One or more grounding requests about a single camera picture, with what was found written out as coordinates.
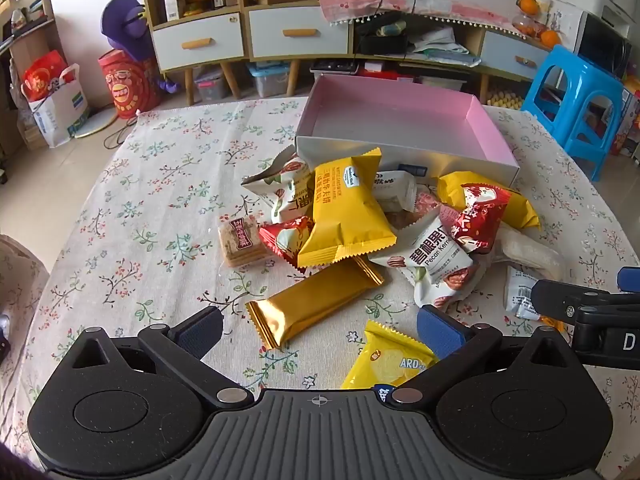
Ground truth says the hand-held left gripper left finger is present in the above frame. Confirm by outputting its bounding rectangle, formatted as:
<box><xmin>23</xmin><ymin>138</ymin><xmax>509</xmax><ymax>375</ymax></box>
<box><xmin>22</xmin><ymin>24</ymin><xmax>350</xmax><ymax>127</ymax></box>
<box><xmin>67</xmin><ymin>306</ymin><xmax>253</xmax><ymax>407</ymax></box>

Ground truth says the gold foil wafer bar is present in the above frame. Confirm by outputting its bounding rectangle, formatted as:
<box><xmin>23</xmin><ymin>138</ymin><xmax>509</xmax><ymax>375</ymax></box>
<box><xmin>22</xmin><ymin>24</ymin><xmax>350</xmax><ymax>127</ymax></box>
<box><xmin>245</xmin><ymin>256</ymin><xmax>385</xmax><ymax>352</ymax></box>

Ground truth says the wooden drawer cabinet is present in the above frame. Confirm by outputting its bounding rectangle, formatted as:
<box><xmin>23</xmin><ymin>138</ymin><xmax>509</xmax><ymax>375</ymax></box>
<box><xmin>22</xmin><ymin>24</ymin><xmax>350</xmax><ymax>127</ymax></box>
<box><xmin>244</xmin><ymin>2</ymin><xmax>353</xmax><ymax>106</ymax></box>

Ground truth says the purple plush toy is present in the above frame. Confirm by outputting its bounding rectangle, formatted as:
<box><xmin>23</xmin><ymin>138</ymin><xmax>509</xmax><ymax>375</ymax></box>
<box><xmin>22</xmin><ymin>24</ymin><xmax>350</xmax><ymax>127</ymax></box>
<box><xmin>100</xmin><ymin>0</ymin><xmax>178</xmax><ymax>96</ymax></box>

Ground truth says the red gift bag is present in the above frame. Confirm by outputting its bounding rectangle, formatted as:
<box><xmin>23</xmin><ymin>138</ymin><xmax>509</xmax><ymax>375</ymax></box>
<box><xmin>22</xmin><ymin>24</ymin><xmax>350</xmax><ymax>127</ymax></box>
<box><xmin>22</xmin><ymin>50</ymin><xmax>68</xmax><ymax>101</ymax></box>

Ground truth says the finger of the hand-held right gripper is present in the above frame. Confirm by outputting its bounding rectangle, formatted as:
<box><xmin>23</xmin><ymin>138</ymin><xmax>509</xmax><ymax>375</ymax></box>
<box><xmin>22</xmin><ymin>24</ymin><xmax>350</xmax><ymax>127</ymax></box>
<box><xmin>530</xmin><ymin>279</ymin><xmax>621</xmax><ymax>325</ymax></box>
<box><xmin>616</xmin><ymin>266</ymin><xmax>640</xmax><ymax>292</ymax></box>

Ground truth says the black microwave oven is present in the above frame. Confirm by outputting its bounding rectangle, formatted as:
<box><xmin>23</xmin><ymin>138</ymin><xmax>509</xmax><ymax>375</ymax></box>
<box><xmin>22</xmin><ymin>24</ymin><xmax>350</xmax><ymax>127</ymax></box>
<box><xmin>575</xmin><ymin>10</ymin><xmax>633</xmax><ymax>81</ymax></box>

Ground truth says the red white candy packet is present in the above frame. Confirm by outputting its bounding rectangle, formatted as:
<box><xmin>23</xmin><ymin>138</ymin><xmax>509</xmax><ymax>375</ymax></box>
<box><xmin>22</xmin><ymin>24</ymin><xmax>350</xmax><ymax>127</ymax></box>
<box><xmin>450</xmin><ymin>182</ymin><xmax>512</xmax><ymax>253</ymax></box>

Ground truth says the glass fruit bowl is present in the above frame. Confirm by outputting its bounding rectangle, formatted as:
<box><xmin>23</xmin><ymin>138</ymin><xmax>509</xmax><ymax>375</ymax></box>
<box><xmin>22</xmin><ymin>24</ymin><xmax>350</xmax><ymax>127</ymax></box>
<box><xmin>512</xmin><ymin>12</ymin><xmax>543</xmax><ymax>38</ymax></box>

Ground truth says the yellow packet with blue print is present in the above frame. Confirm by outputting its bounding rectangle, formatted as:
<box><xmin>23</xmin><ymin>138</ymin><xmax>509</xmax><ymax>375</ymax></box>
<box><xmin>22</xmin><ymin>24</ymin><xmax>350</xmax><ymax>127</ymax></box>
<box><xmin>341</xmin><ymin>320</ymin><xmax>441</xmax><ymax>391</ymax></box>

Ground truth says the white printer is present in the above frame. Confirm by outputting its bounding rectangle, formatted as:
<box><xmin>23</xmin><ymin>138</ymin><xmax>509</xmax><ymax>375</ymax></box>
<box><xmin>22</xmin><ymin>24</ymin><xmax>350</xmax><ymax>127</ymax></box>
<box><xmin>602</xmin><ymin>2</ymin><xmax>633</xmax><ymax>36</ymax></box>

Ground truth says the small red foil packet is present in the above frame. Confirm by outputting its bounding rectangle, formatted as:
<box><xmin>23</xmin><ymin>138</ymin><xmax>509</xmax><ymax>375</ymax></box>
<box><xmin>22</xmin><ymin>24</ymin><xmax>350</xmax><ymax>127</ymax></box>
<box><xmin>258</xmin><ymin>216</ymin><xmax>315</xmax><ymax>275</ymax></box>

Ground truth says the white nut print packet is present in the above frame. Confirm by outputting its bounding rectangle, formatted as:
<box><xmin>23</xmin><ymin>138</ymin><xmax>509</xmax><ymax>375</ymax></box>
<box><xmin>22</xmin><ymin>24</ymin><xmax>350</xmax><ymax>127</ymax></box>
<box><xmin>241</xmin><ymin>145</ymin><xmax>316</xmax><ymax>226</ymax></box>

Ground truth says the clear biscuit pack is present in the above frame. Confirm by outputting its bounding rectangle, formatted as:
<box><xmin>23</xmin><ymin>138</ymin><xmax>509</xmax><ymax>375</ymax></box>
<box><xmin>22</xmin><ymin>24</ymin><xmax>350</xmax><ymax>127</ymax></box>
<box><xmin>218</xmin><ymin>214</ymin><xmax>273</xmax><ymax>268</ymax></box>

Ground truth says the red cartoon face barrel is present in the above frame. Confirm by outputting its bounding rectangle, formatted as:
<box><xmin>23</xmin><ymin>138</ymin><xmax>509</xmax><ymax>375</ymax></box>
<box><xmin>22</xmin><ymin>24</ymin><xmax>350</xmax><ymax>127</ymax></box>
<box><xmin>97</xmin><ymin>50</ymin><xmax>161</xmax><ymax>120</ymax></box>

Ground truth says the white pecan packet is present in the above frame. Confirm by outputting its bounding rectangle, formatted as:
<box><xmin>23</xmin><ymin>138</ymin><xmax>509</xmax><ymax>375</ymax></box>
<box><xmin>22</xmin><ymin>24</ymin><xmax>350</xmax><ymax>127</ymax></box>
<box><xmin>370</xmin><ymin>205</ymin><xmax>476</xmax><ymax>286</ymax></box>

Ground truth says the large yellow biscuit packet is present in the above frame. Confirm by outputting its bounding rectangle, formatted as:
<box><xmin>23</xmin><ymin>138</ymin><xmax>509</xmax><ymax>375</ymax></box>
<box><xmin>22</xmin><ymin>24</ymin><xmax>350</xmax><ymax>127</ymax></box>
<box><xmin>297</xmin><ymin>147</ymin><xmax>398</xmax><ymax>268</ymax></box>

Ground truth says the red orange snack carton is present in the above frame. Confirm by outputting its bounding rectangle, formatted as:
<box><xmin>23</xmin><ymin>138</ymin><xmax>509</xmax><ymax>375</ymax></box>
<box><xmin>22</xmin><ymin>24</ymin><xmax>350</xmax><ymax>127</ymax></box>
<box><xmin>610</xmin><ymin>85</ymin><xmax>640</xmax><ymax>161</ymax></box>

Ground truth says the white barcode packet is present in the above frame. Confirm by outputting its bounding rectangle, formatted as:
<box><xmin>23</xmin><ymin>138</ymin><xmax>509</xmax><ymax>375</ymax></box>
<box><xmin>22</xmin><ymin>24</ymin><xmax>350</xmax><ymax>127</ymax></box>
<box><xmin>504</xmin><ymin>265</ymin><xmax>566</xmax><ymax>331</ymax></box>

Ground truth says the low wooden console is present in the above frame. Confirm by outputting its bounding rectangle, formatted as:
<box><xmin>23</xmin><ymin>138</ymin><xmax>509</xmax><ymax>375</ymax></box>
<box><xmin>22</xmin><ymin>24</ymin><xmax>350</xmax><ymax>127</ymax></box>
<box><xmin>350</xmin><ymin>10</ymin><xmax>556</xmax><ymax>103</ymax></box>

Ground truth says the red flat box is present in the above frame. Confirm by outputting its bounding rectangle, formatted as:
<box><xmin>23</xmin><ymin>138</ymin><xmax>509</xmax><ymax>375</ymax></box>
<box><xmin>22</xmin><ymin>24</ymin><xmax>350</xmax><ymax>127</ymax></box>
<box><xmin>365</xmin><ymin>60</ymin><xmax>416</xmax><ymax>81</ymax></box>

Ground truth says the blue plastic stool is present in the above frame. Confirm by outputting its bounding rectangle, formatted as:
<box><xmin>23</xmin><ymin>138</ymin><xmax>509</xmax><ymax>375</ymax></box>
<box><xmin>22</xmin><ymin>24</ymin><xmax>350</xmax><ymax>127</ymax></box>
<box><xmin>520</xmin><ymin>44</ymin><xmax>626</xmax><ymax>181</ymax></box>

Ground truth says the clear plastic storage bin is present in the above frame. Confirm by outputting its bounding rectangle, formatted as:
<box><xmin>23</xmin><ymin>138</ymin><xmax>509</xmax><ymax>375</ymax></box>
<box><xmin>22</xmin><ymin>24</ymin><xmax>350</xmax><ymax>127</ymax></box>
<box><xmin>194</xmin><ymin>66</ymin><xmax>227</xmax><ymax>103</ymax></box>

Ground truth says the plain yellow snack packet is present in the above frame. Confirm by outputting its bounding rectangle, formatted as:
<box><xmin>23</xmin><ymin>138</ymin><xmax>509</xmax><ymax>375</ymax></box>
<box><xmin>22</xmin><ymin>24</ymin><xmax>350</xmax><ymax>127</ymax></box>
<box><xmin>437</xmin><ymin>171</ymin><xmax>542</xmax><ymax>233</ymax></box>

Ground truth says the white monkey print packet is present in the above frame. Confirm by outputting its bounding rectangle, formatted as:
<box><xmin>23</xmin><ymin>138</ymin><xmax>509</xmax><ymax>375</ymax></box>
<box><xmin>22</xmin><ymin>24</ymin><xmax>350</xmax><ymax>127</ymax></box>
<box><xmin>372</xmin><ymin>169</ymin><xmax>418</xmax><ymax>213</ymax></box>

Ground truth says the white printed carton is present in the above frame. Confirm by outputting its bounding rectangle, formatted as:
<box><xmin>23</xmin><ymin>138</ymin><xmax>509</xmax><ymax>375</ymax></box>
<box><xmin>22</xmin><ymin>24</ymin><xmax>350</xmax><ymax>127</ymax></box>
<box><xmin>545</xmin><ymin>0</ymin><xmax>586</xmax><ymax>51</ymax></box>

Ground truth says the blue lidded storage bin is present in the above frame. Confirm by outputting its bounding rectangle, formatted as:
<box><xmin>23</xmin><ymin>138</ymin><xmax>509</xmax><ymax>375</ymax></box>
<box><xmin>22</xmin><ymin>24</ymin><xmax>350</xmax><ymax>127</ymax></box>
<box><xmin>247</xmin><ymin>62</ymin><xmax>292</xmax><ymax>98</ymax></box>

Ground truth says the pink lined cardboard box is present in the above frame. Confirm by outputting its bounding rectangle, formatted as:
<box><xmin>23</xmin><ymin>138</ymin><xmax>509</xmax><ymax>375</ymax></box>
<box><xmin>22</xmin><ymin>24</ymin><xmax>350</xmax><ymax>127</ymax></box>
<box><xmin>294</xmin><ymin>73</ymin><xmax>521</xmax><ymax>188</ymax></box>

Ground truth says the pink nut snack packet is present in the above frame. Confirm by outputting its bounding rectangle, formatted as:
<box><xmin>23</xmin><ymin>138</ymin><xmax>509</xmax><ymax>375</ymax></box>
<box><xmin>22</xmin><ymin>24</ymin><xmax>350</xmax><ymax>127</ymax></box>
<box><xmin>412</xmin><ymin>185</ymin><xmax>458</xmax><ymax>231</ymax></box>

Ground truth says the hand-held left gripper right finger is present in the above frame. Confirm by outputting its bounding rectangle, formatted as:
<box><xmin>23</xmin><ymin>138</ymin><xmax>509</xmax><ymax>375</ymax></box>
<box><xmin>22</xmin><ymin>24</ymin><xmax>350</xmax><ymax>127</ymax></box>
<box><xmin>391</xmin><ymin>306</ymin><xmax>576</xmax><ymax>406</ymax></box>

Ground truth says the yellow egg tray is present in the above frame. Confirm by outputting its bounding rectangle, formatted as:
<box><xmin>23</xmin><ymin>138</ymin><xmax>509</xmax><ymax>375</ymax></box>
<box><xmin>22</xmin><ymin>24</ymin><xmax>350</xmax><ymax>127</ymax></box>
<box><xmin>487</xmin><ymin>87</ymin><xmax>526</xmax><ymax>110</ymax></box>

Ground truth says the pile of papers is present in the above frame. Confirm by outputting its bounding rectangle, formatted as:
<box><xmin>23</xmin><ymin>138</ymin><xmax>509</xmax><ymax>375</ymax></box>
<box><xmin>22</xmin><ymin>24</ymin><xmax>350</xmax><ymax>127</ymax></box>
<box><xmin>407</xmin><ymin>25</ymin><xmax>483</xmax><ymax>68</ymax></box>

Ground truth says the clear rice cracker packet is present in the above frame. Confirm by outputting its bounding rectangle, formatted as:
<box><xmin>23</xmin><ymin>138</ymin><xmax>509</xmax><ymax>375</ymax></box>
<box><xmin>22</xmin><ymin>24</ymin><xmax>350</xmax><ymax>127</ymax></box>
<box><xmin>487</xmin><ymin>222</ymin><xmax>566</xmax><ymax>281</ymax></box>

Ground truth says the white paper shopping bag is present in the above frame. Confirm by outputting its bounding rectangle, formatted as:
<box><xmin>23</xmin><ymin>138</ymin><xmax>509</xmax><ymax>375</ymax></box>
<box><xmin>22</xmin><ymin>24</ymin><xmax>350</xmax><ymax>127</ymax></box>
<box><xmin>27</xmin><ymin>62</ymin><xmax>91</xmax><ymax>148</ymax></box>

